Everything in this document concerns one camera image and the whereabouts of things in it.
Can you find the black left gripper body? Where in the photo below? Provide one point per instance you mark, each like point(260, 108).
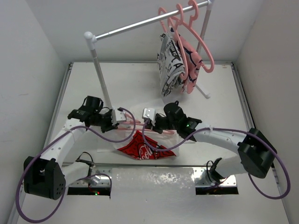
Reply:
point(104, 120)

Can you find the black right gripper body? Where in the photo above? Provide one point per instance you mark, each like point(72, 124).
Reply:
point(162, 123)

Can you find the white red print t-shirt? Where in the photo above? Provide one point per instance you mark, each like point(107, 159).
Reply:
point(147, 145)

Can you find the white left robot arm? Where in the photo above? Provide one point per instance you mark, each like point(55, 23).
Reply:
point(77, 123)

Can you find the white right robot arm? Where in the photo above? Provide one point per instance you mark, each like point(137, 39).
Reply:
point(254, 154)

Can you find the black white print shirt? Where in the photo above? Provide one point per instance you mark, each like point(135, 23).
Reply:
point(170, 63)

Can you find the pink print shirt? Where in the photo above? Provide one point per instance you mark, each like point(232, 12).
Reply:
point(193, 60)

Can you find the pink hanger holding print shirt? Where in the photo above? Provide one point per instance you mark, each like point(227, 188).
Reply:
point(176, 38)

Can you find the white silver clothes rack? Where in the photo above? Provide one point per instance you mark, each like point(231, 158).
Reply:
point(140, 51)

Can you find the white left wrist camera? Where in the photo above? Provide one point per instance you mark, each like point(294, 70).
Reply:
point(118, 116)

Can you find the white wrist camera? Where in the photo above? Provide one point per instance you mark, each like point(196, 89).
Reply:
point(149, 114)
point(118, 116)

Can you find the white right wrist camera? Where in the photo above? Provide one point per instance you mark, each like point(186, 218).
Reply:
point(149, 114)

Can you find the silver front mounting rail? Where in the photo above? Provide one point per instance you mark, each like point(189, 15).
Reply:
point(149, 173)

